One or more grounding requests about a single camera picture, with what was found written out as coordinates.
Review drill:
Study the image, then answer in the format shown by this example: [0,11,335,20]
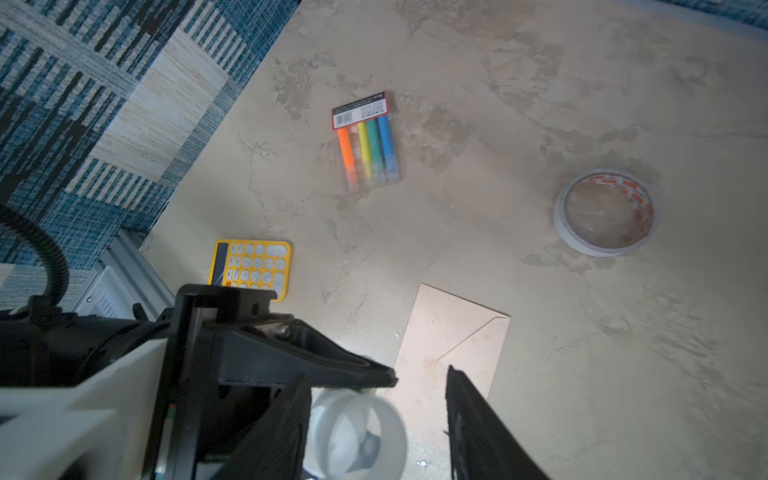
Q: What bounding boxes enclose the pink envelope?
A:
[385,284,510,448]

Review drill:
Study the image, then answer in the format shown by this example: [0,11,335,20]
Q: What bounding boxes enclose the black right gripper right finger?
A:
[446,367,547,480]

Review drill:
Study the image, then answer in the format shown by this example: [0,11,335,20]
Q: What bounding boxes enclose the white tape roll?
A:
[552,168,660,258]

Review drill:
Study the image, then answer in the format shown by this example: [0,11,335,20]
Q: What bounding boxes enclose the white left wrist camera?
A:
[1,340,167,479]

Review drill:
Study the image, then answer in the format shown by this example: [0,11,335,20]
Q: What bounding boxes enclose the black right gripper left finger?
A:
[213,375,312,479]

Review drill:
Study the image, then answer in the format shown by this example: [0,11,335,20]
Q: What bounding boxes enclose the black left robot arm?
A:
[1,207,397,479]

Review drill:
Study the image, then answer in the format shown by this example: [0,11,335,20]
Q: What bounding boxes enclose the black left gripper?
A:
[141,284,398,479]

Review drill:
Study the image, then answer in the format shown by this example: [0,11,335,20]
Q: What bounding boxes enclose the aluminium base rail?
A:
[62,228,175,322]

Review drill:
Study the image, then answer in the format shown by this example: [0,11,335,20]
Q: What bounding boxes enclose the yellow calculator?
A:
[209,239,292,302]

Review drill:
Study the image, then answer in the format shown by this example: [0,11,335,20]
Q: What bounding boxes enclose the colourful marker pack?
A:
[331,91,401,194]

